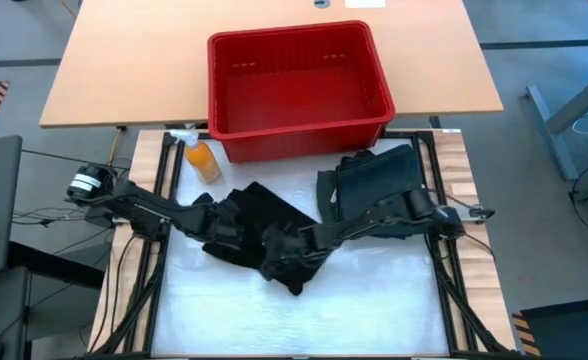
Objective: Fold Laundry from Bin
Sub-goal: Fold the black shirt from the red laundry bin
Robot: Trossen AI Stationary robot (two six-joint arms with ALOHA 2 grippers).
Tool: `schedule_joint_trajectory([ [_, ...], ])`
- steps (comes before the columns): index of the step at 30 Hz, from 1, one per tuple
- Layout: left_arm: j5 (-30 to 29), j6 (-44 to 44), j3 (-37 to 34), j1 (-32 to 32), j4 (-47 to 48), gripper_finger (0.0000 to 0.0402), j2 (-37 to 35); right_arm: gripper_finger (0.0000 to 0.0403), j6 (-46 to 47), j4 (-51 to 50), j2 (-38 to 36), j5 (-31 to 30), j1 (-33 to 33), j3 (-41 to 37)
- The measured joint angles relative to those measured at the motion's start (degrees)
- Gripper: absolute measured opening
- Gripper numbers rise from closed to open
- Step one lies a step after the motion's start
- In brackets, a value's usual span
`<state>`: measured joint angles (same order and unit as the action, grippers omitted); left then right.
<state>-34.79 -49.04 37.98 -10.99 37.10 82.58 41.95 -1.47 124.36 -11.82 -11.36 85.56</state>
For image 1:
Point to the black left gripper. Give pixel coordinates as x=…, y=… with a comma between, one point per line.
x=221, y=225

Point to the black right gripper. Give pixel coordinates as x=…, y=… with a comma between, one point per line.
x=299, y=247

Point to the black garment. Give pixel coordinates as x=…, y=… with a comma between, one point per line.
x=269, y=210

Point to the dark grey shorts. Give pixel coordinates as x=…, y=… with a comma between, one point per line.
x=356, y=159

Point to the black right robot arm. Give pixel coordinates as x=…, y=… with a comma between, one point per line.
x=389, y=212

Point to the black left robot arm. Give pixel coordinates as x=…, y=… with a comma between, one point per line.
x=144, y=207

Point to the red plastic laundry bin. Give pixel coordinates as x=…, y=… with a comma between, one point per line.
x=299, y=140

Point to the orange spray bottle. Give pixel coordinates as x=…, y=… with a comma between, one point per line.
x=204, y=162

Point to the light wood desk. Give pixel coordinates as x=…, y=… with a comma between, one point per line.
x=124, y=65

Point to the white paper sheet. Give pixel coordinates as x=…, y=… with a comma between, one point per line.
x=365, y=3

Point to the grey metal table leg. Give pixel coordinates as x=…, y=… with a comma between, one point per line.
x=569, y=110

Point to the black aluminium table frame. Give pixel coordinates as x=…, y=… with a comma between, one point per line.
x=152, y=320

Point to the silver metal bracket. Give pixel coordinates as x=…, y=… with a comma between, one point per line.
x=476, y=215

